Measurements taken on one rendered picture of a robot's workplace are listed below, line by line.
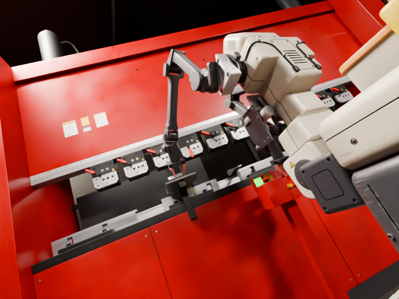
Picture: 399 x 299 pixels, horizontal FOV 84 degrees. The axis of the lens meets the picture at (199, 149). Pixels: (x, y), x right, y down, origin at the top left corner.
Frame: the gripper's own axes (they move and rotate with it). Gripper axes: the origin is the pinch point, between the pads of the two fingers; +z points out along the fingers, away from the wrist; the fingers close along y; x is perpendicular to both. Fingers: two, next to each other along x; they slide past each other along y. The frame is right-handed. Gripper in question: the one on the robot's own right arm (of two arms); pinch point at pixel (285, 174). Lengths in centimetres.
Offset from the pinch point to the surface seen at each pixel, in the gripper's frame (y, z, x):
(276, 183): -5.8, 0.6, 8.9
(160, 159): 43, -35, 58
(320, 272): -11.9, 43.4, 8.7
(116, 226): 33, -6, 97
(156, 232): 20, 4, 74
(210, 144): 46, -32, 22
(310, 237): -8.4, 29.3, 4.8
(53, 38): 83, -170, 106
